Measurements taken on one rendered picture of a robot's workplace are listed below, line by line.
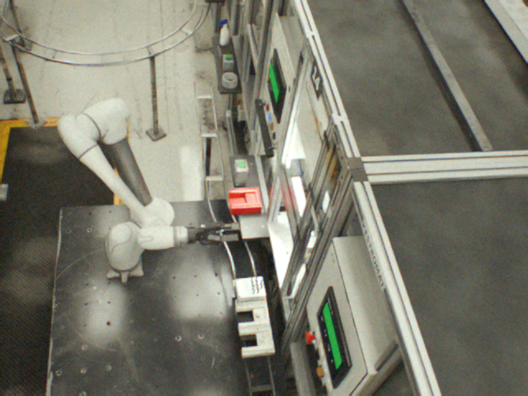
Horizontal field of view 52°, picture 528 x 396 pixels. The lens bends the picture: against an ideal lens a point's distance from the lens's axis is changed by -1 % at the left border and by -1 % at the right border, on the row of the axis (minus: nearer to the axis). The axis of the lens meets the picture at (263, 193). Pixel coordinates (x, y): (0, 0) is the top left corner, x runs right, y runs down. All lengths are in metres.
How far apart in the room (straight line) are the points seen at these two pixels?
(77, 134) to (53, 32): 3.09
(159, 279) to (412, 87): 1.59
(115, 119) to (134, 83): 2.34
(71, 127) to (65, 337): 0.98
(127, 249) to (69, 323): 0.44
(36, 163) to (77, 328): 1.81
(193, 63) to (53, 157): 1.54
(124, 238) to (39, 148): 1.87
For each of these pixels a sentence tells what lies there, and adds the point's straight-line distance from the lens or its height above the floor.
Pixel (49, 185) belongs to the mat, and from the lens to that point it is 4.09.
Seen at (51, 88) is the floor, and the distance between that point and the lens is 4.81.
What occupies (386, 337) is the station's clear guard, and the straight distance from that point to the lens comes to 1.44.
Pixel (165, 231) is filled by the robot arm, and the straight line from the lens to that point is 2.35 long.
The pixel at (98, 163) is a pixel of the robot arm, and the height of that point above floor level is 1.35.
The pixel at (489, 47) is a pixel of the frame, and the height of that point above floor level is 2.01.
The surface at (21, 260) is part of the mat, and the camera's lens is 3.78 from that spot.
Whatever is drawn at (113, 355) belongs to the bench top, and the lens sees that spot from 2.65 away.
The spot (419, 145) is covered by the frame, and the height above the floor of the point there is 2.01.
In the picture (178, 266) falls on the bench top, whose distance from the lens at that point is 2.83.
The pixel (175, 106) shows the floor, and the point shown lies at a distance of 4.55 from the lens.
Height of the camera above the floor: 3.14
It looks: 52 degrees down
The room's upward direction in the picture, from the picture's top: 11 degrees clockwise
